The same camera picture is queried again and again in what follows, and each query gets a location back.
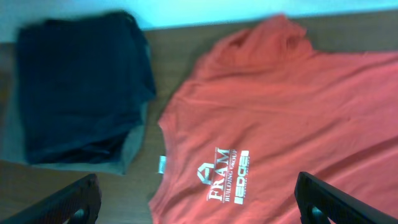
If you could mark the red printed t-shirt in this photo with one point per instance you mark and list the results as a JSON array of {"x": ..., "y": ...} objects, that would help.
[{"x": 261, "y": 107}]

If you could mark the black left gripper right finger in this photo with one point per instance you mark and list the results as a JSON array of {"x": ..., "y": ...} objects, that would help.
[{"x": 322, "y": 203}]

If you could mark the folded grey garment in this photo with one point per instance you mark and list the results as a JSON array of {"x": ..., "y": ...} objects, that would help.
[{"x": 12, "y": 131}]

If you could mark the folded navy blue garment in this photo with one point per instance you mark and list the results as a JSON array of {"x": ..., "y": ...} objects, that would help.
[{"x": 82, "y": 86}]

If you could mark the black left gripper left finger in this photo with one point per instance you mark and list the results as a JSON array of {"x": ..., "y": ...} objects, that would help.
[{"x": 78, "y": 203}]

